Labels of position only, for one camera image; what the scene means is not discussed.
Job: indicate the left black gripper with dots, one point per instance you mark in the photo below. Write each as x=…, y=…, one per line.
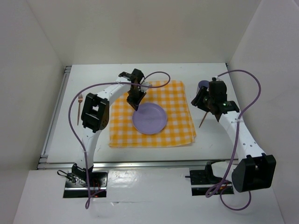
x=134, y=103

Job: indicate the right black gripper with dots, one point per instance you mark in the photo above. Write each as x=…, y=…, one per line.
x=197, y=101

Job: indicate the copper spoon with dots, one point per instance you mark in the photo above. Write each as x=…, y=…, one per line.
x=203, y=119

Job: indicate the purple cup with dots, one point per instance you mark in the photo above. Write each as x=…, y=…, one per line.
x=202, y=83

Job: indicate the purple plate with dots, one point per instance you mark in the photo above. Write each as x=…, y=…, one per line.
x=149, y=119

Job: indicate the yellow checkered cloth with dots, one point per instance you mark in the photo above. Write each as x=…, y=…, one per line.
x=179, y=129

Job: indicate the copper fork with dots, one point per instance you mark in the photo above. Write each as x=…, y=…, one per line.
x=80, y=100

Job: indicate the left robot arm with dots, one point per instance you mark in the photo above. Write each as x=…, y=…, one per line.
x=95, y=114

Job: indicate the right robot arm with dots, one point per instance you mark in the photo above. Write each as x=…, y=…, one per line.
x=255, y=169

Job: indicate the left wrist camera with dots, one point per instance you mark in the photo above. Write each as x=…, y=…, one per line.
x=145, y=86

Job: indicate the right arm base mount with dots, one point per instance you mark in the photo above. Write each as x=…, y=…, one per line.
x=202, y=179

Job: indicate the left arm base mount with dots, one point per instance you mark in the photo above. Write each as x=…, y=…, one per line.
x=76, y=187

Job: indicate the aluminium table frame rail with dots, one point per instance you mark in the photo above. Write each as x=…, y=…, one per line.
x=212, y=142

